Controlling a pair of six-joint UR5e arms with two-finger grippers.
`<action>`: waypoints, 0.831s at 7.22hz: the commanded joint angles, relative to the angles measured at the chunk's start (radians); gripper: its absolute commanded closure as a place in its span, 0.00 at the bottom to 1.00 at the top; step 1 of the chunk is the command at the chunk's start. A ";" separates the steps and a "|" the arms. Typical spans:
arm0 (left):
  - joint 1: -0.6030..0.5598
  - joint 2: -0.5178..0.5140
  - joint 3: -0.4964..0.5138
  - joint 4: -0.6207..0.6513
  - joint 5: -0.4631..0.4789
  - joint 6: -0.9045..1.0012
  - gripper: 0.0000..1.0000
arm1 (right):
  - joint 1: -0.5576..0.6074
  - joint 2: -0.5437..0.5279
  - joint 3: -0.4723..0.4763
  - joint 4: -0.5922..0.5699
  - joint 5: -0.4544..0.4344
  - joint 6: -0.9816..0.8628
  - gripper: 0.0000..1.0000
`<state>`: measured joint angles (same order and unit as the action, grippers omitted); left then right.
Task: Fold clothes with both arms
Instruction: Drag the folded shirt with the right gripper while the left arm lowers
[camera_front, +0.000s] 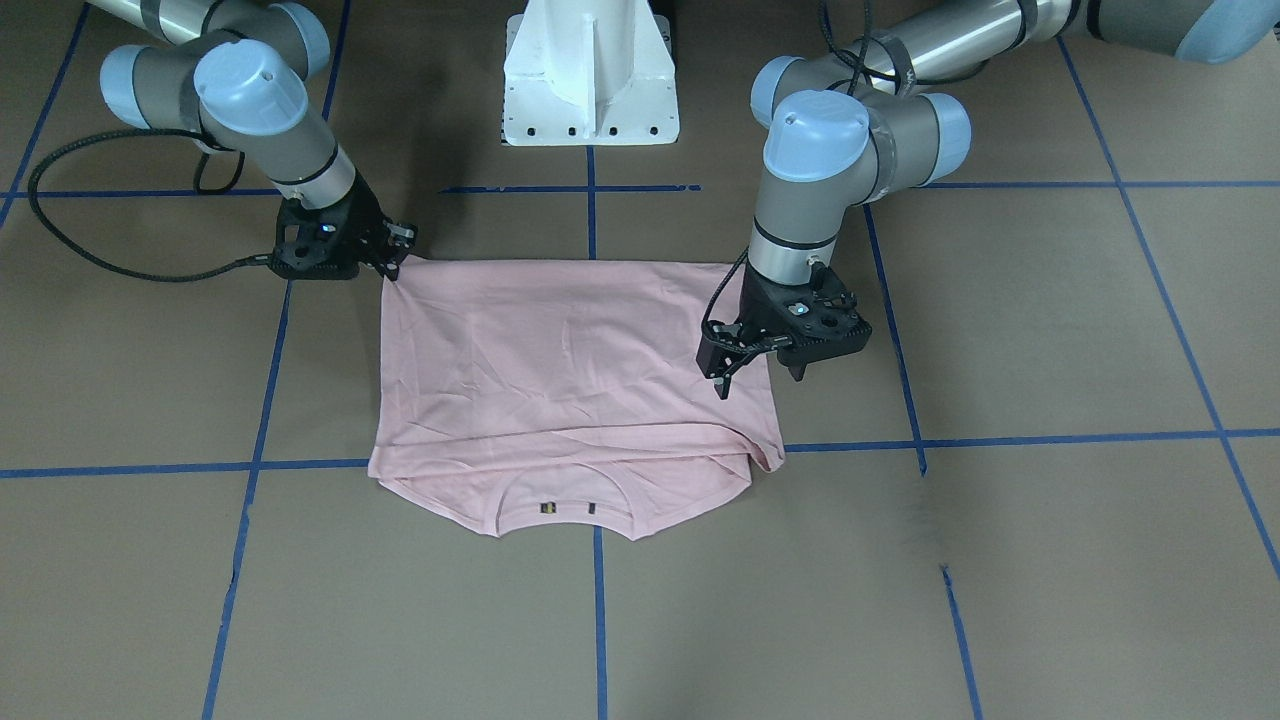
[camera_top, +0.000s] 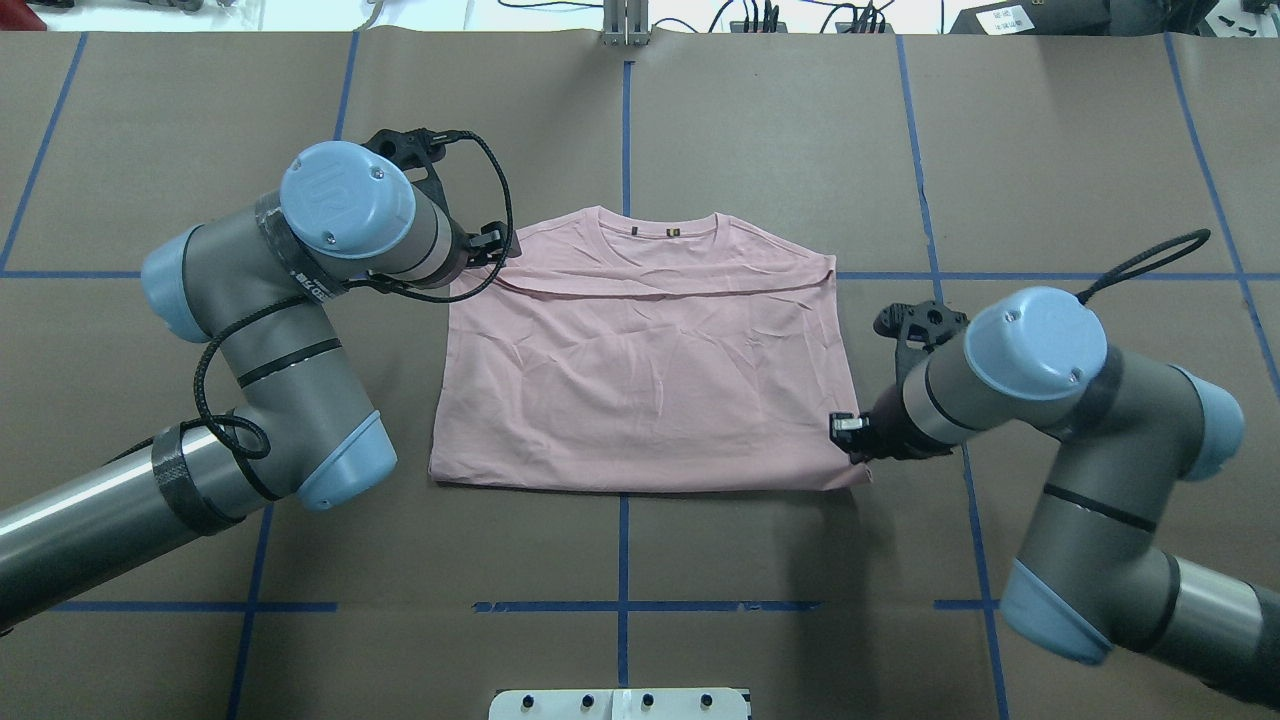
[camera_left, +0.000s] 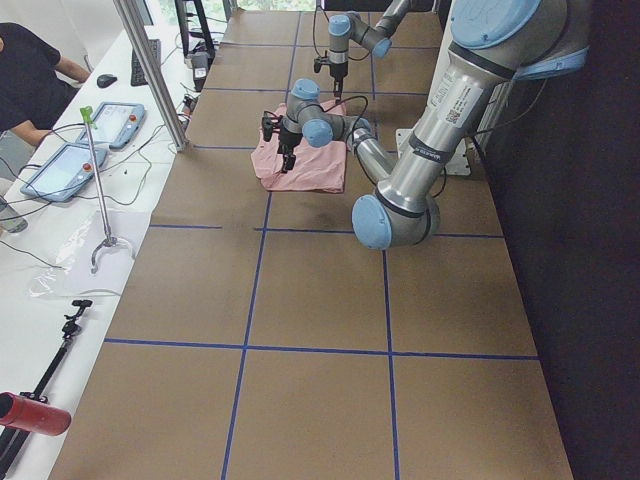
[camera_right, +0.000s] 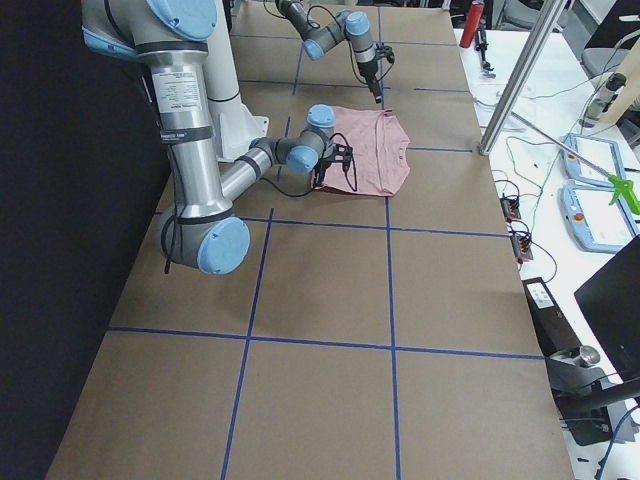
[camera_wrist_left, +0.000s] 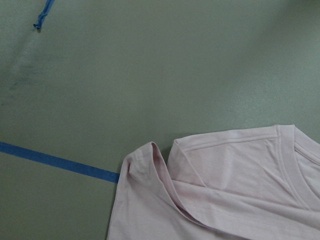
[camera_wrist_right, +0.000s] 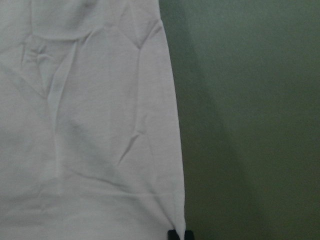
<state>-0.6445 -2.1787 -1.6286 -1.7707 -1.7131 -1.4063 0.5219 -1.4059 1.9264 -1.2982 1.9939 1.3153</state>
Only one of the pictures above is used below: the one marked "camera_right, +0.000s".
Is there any aluminium frame post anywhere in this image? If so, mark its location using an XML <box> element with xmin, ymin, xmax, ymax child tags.
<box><xmin>478</xmin><ymin>0</ymin><xmax>565</xmax><ymax>156</ymax></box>

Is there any orange black adapter board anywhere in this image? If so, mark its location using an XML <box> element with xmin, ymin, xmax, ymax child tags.
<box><xmin>500</xmin><ymin>196</ymin><xmax>521</xmax><ymax>223</ymax></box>

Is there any blue teach pendant near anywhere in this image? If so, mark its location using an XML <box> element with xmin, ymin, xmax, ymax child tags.
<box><xmin>561</xmin><ymin>184</ymin><xmax>639</xmax><ymax>254</ymax></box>

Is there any black power box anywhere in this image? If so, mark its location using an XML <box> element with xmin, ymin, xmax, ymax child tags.
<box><xmin>522</xmin><ymin>277</ymin><xmax>581</xmax><ymax>357</ymax></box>

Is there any pink Snoopy t-shirt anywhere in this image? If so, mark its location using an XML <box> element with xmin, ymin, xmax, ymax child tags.
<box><xmin>332</xmin><ymin>106</ymin><xmax>410</xmax><ymax>197</ymax></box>

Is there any black clamp stand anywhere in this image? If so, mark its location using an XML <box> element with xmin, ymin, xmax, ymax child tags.
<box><xmin>545</xmin><ymin>345</ymin><xmax>639</xmax><ymax>446</ymax></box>

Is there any black tripod stick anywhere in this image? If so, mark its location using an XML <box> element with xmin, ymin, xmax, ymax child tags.
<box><xmin>474</xmin><ymin>27</ymin><xmax>496</xmax><ymax>79</ymax></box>

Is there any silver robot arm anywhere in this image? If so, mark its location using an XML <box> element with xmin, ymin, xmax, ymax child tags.
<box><xmin>275</xmin><ymin>1</ymin><xmax>395</xmax><ymax>104</ymax></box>
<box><xmin>81</xmin><ymin>1</ymin><xmax>351</xmax><ymax>275</ymax></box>

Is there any metal grabber stick green handle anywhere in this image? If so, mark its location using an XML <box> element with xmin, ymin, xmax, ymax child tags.
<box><xmin>509</xmin><ymin>113</ymin><xmax>639</xmax><ymax>206</ymax></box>

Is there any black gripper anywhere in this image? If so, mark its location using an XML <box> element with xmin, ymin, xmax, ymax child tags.
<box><xmin>312</xmin><ymin>143</ymin><xmax>353</xmax><ymax>188</ymax></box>
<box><xmin>354</xmin><ymin>43</ymin><xmax>394</xmax><ymax>104</ymax></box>

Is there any blue teach pendant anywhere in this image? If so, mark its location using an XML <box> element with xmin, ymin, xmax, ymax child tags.
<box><xmin>561</xmin><ymin>184</ymin><xmax>639</xmax><ymax>254</ymax></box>
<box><xmin>562</xmin><ymin>133</ymin><xmax>627</xmax><ymax>190</ymax></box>

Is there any black monitor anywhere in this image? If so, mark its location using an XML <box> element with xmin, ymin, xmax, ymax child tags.
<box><xmin>574</xmin><ymin>238</ymin><xmax>640</xmax><ymax>380</ymax></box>

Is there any red cylinder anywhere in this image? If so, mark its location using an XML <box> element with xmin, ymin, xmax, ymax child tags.
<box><xmin>459</xmin><ymin>0</ymin><xmax>485</xmax><ymax>48</ymax></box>

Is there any blue teach pendant far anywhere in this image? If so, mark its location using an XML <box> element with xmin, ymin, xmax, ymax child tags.
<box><xmin>562</xmin><ymin>133</ymin><xmax>627</xmax><ymax>190</ymax></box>

